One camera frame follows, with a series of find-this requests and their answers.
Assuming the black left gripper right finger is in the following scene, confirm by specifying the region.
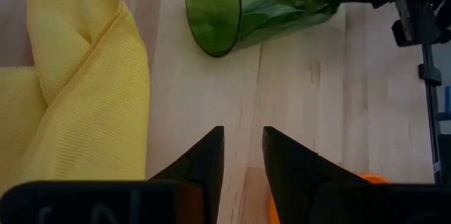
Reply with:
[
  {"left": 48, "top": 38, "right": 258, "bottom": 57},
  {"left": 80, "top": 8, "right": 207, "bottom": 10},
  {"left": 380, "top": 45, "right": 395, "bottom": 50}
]
[{"left": 262, "top": 126, "right": 367, "bottom": 224}]

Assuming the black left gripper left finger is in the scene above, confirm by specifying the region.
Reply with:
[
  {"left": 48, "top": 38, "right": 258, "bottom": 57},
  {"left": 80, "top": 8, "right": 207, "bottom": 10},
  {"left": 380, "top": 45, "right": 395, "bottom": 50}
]
[{"left": 149, "top": 126, "right": 225, "bottom": 224}]

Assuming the orange plastic mug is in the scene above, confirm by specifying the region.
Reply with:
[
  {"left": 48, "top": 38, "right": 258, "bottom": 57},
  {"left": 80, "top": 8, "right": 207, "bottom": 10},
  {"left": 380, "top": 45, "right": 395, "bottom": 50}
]
[{"left": 268, "top": 173, "right": 388, "bottom": 224}]

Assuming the green faceted tumbler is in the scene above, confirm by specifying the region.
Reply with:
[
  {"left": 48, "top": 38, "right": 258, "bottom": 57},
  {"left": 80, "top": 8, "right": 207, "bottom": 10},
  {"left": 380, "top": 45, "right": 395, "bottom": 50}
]
[{"left": 185, "top": 0, "right": 342, "bottom": 58}]

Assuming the yellow cloth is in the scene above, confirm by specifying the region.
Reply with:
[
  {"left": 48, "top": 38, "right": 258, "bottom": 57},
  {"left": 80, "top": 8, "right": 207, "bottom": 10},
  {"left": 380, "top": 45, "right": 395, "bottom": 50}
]
[{"left": 0, "top": 0, "right": 152, "bottom": 197}]

